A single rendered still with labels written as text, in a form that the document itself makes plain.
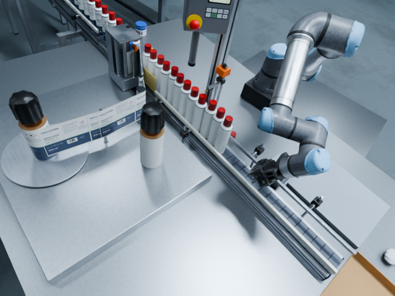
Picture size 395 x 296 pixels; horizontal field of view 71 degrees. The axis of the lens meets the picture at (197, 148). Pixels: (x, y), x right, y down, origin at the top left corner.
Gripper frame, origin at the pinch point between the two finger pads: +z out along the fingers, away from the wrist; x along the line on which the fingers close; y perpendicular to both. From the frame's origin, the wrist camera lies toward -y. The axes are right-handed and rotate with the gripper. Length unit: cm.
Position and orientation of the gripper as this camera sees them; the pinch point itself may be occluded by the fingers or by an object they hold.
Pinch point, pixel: (253, 172)
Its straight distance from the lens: 114.7
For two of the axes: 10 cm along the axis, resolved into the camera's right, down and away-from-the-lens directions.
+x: 4.7, 8.8, 0.3
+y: -7.6, 4.3, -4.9
